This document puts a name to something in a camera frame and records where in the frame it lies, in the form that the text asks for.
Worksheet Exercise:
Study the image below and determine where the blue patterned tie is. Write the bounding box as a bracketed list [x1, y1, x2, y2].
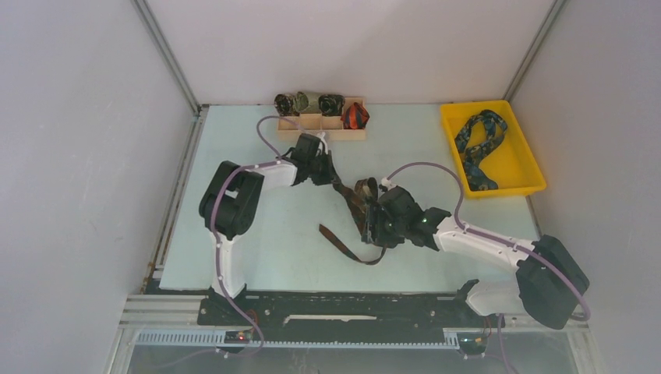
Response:
[454, 109, 508, 191]

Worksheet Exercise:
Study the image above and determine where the aluminium frame rail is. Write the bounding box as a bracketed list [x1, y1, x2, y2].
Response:
[119, 293, 590, 352]

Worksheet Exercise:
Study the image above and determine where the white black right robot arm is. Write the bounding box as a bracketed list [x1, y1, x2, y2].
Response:
[362, 187, 589, 330]

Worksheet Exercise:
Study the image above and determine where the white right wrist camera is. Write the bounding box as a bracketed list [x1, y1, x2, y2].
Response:
[379, 178, 398, 192]

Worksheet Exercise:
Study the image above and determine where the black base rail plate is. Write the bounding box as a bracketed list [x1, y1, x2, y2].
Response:
[197, 291, 501, 344]

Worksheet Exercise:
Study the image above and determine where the olive green rolled tie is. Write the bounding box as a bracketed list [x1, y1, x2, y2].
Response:
[294, 91, 321, 114]

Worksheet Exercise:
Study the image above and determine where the yellow plastic tray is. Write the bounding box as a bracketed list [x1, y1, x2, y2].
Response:
[440, 100, 546, 199]

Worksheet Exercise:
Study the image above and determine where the brown green patterned tie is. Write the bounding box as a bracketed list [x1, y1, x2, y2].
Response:
[318, 175, 387, 266]

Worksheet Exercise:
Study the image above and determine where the wooden compartment box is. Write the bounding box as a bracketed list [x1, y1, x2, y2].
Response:
[276, 97, 367, 141]

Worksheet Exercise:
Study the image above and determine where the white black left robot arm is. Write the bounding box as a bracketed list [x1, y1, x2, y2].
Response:
[199, 132, 332, 325]

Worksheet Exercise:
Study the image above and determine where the dark patterned rolled tie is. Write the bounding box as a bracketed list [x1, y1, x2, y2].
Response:
[274, 93, 299, 117]

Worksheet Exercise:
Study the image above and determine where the black green rolled tie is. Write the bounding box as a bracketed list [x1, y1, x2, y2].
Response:
[318, 93, 345, 117]

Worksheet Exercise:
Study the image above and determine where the orange navy rolled tie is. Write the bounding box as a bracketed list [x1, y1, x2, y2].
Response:
[341, 102, 370, 130]

